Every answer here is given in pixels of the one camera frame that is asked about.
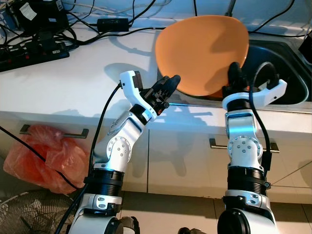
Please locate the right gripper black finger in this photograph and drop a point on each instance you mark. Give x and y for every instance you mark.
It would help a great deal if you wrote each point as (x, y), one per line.
(236, 75)

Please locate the orange plastic plate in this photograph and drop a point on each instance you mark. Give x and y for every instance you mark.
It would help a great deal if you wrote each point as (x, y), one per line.
(195, 48)

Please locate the black device with label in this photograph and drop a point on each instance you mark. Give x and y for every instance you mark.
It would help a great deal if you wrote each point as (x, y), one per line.
(44, 17)

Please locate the stainless steel sink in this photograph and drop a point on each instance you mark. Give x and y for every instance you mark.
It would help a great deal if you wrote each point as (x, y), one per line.
(287, 68)

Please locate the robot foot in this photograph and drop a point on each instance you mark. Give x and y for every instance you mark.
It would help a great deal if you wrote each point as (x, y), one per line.
(127, 226)
(186, 230)

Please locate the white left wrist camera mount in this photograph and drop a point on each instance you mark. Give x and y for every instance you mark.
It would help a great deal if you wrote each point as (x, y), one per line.
(127, 80)

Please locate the metal floor fan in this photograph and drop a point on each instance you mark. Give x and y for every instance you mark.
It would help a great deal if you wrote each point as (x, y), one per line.
(29, 214)

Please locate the black power strip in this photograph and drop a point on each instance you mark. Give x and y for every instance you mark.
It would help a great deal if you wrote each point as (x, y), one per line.
(34, 56)

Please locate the orange plastic bag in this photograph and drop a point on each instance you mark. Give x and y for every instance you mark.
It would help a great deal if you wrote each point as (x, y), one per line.
(34, 161)

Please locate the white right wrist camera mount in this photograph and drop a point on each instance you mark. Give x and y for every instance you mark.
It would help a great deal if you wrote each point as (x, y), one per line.
(275, 90)

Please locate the black power adapter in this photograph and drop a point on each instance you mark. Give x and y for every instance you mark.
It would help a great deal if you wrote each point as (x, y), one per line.
(113, 25)

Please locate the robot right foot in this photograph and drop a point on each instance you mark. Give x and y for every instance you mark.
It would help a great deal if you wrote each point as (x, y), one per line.
(186, 230)

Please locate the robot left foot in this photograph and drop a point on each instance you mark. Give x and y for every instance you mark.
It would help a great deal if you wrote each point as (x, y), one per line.
(127, 226)

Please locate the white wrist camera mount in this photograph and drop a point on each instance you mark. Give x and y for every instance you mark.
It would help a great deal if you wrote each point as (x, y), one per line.
(127, 80)
(275, 90)

